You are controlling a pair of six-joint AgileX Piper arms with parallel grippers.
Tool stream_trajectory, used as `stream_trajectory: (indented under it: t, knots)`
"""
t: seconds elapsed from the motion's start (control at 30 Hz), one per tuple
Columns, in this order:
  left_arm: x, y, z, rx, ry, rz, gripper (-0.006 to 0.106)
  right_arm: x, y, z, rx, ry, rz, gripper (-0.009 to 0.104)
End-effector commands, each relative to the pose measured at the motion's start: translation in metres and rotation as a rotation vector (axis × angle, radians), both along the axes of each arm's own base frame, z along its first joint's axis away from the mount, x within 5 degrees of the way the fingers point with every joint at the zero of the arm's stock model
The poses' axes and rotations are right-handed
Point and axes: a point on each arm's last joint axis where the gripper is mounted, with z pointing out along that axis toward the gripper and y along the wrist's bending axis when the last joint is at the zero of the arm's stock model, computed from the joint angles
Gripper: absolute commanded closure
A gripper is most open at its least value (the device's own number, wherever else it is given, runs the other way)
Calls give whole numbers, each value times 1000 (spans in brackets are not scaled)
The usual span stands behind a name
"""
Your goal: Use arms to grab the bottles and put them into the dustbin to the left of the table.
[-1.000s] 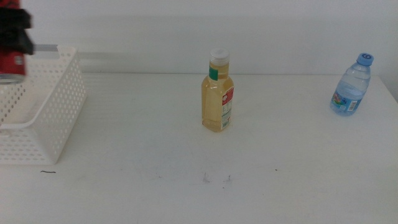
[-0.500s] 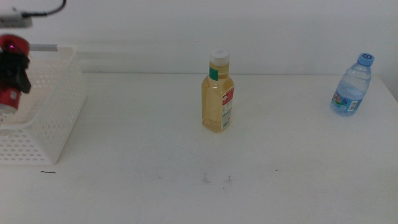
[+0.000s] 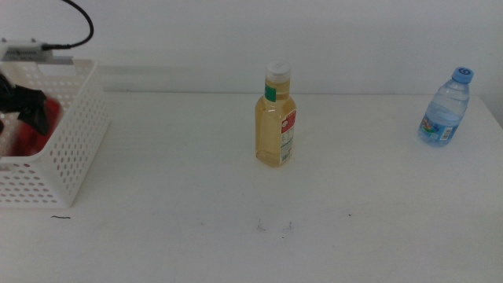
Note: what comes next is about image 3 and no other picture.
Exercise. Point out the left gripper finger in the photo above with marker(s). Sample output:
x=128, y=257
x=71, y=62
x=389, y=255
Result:
x=37, y=120

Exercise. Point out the red cola can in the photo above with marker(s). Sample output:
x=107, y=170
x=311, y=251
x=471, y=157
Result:
x=33, y=139

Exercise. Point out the yellow drink bottle white cap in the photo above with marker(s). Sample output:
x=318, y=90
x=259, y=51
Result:
x=269, y=129

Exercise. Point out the clear water bottle blue cap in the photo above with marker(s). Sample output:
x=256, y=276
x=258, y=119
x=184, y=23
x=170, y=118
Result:
x=445, y=114

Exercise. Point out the white perforated plastic basket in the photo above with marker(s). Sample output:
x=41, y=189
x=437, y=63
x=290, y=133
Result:
x=74, y=137

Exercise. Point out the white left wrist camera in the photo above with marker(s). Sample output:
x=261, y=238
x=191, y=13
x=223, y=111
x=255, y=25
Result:
x=23, y=51

